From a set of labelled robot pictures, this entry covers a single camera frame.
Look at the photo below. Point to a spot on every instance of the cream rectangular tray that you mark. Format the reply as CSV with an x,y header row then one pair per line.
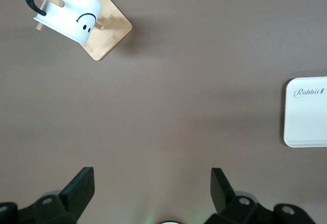
x,y
306,117

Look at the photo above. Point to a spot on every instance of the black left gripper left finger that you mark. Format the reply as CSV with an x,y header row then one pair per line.
x,y
74,198

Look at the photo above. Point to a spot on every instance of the wooden mug tree stand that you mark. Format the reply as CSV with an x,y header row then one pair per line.
x,y
112,32

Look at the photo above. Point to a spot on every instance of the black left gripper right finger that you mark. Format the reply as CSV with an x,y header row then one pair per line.
x,y
224,198

